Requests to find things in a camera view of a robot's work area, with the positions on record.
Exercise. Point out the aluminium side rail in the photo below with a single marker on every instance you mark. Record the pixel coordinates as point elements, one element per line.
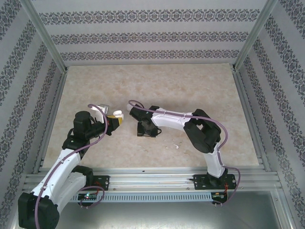
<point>246,107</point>
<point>55,107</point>

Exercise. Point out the right aluminium frame post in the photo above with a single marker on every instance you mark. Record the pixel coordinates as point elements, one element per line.
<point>253,35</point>

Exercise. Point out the small circuit board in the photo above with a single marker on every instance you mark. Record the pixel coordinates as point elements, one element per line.
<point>88,196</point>
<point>219,195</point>

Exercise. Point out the grey sheet metal panel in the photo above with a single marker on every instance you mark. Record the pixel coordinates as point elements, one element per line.
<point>152,217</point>

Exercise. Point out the left small circuit board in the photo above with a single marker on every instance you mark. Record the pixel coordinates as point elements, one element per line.
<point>88,196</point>

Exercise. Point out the left aluminium side rail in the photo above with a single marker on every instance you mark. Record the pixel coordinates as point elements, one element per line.
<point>55,107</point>

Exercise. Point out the right aluminium side rail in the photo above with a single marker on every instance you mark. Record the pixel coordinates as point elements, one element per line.
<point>246,107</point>

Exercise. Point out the long aluminium base rail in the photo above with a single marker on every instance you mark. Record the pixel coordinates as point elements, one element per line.
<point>152,179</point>

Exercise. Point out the aluminium frame post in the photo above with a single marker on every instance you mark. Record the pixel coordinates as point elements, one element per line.
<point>253,35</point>
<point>46,35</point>

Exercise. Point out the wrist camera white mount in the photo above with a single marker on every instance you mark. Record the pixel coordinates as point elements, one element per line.
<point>104,108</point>
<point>129,107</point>

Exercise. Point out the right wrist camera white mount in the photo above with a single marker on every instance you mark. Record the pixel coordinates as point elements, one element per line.
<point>129,107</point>

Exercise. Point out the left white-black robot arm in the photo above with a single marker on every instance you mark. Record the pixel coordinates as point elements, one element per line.
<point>59,167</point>

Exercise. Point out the right lower aluminium frame beam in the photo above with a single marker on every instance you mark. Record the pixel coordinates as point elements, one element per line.
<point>286,210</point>

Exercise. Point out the left aluminium frame post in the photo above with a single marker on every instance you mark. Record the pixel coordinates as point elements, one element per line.
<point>46,35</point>

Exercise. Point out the white rectangular earbud charging case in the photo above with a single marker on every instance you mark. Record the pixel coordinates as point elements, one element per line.
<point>118,112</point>

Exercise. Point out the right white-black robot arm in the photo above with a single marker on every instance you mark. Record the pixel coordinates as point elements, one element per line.
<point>202,136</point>

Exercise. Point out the right small circuit board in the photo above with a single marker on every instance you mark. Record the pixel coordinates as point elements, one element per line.
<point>219,195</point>

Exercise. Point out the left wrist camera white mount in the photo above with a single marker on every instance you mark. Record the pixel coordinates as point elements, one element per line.
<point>104,108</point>

